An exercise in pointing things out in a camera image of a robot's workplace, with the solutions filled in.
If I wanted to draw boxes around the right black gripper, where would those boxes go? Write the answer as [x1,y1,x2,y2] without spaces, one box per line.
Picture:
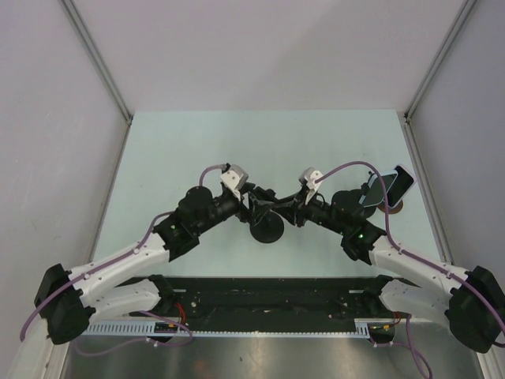
[274,186,348,235]

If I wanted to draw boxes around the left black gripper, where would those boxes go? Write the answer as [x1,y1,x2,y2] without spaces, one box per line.
[193,182,271,235]

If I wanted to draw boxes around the black phone stand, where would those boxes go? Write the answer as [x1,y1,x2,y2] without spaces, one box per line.
[249,205,284,244]
[342,189,378,219]

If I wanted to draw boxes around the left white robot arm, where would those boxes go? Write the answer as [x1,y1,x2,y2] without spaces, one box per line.
[34,183,276,345]

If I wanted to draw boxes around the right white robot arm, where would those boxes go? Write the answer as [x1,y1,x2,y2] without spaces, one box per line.
[273,190,504,353]

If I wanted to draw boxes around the brown round stand base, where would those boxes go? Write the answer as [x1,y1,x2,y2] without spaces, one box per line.
[377,201,404,215]

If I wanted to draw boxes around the black-screen blue-edged phone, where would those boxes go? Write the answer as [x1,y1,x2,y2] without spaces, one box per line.
[387,164,416,209]

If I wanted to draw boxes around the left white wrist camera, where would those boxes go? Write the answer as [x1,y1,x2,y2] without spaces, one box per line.
[220,163,249,201]

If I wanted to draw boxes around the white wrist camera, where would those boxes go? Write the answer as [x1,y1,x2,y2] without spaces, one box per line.
[220,163,249,201]
[299,167,323,205]

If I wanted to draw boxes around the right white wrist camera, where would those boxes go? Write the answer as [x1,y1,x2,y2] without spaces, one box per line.
[299,167,323,205]

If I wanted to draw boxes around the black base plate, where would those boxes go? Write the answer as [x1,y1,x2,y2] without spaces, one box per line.
[152,275,406,326]

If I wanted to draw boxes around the grey slotted cable duct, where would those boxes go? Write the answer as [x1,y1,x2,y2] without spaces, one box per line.
[83,318,395,339]

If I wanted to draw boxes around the right aluminium frame post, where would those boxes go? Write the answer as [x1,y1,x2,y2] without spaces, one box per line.
[403,0,481,122]

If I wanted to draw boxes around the aluminium frame post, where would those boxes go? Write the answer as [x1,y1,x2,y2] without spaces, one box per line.
[403,0,481,122]
[58,0,133,126]

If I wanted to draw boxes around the left aluminium frame post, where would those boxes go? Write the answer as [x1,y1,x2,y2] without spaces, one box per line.
[58,0,133,126]

